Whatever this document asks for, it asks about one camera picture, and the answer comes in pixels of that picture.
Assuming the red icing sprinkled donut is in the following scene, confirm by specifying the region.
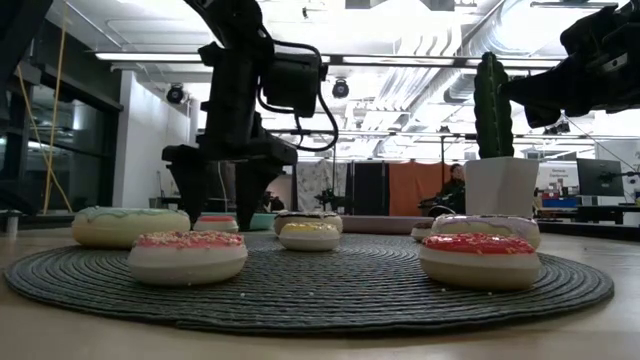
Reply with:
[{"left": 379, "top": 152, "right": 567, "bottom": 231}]
[{"left": 417, "top": 232, "right": 543, "bottom": 293}]

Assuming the person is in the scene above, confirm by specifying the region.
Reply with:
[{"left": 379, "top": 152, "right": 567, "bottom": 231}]
[{"left": 419, "top": 163, "right": 467, "bottom": 217}]

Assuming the patterned white cloth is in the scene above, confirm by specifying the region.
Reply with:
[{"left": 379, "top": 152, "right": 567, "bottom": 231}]
[{"left": 296, "top": 159, "right": 347, "bottom": 212}]

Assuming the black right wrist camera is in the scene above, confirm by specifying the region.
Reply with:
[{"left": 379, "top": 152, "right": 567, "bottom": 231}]
[{"left": 559, "top": 0, "right": 640, "bottom": 51}]

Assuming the purple icing donut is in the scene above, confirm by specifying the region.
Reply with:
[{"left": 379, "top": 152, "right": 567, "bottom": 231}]
[{"left": 429, "top": 213, "right": 542, "bottom": 250}]

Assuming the black curtain panel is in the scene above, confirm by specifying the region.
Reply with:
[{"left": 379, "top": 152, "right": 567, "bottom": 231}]
[{"left": 344, "top": 161, "right": 391, "bottom": 217}]

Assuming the small pink icing donut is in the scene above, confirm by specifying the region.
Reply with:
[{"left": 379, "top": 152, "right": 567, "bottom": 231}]
[{"left": 192, "top": 214, "right": 240, "bottom": 234}]

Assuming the long ceiling light bar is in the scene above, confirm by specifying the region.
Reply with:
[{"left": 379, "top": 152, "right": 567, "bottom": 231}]
[{"left": 93, "top": 50, "right": 564, "bottom": 69}]

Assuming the black monitor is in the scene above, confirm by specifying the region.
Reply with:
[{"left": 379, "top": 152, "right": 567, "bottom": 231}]
[{"left": 576, "top": 158, "right": 626, "bottom": 198}]

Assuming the small yellow icing donut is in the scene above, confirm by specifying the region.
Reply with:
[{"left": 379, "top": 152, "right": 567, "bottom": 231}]
[{"left": 278, "top": 221, "right": 342, "bottom": 253}]

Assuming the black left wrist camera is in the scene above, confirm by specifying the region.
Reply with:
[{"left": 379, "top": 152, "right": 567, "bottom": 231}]
[{"left": 260, "top": 49, "right": 330, "bottom": 120}]

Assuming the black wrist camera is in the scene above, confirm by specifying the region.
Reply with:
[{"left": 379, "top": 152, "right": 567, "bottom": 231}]
[
  {"left": 559, "top": 0, "right": 640, "bottom": 51},
  {"left": 260, "top": 49, "right": 330, "bottom": 120}
]

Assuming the yellow rope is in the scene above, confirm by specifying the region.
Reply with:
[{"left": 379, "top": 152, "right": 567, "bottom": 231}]
[{"left": 14, "top": 0, "right": 74, "bottom": 215}]

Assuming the grey metal post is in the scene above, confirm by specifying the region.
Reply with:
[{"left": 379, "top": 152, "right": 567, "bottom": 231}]
[{"left": 2, "top": 209, "right": 22, "bottom": 237}]

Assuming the small black background robot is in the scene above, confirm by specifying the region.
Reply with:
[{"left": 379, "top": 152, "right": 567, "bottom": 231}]
[{"left": 313, "top": 187, "right": 347, "bottom": 212}]

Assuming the teal plate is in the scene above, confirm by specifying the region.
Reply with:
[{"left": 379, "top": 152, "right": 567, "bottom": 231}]
[{"left": 198, "top": 211, "right": 278, "bottom": 233}]

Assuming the pink icing sprinkled donut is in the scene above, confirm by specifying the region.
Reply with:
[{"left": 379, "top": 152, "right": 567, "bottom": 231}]
[{"left": 127, "top": 229, "right": 250, "bottom": 287}]

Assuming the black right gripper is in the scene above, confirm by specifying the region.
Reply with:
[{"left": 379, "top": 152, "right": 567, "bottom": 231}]
[{"left": 498, "top": 44, "right": 640, "bottom": 130}]

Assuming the small chocolate icing donut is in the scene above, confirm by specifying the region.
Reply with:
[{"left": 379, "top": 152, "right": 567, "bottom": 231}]
[{"left": 409, "top": 221, "right": 434, "bottom": 243}]

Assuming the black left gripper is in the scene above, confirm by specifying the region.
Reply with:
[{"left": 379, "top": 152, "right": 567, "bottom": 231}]
[{"left": 162, "top": 112, "right": 300, "bottom": 233}]

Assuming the white sign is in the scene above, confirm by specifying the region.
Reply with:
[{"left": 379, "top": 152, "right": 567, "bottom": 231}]
[{"left": 537, "top": 163, "right": 580, "bottom": 190}]

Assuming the white plant pot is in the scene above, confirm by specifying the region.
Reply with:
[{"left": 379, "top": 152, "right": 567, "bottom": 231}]
[{"left": 463, "top": 156, "right": 541, "bottom": 219}]

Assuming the pink plate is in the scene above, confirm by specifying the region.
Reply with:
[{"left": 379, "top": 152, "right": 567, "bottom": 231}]
[{"left": 340, "top": 214, "right": 435, "bottom": 236}]

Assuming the green cactus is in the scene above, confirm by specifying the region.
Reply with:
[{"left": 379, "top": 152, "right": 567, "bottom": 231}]
[{"left": 473, "top": 51, "right": 515, "bottom": 160}]

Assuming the mint icing donut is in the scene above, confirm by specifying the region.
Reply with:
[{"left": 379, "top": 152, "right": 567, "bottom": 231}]
[{"left": 71, "top": 206, "right": 192, "bottom": 250}]

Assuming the black left camera cable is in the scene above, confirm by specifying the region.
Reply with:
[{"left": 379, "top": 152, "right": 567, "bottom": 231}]
[{"left": 255, "top": 38, "right": 340, "bottom": 154}]

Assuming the grey woven round placemat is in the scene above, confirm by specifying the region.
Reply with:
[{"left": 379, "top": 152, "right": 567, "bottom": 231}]
[{"left": 3, "top": 231, "right": 616, "bottom": 335}]

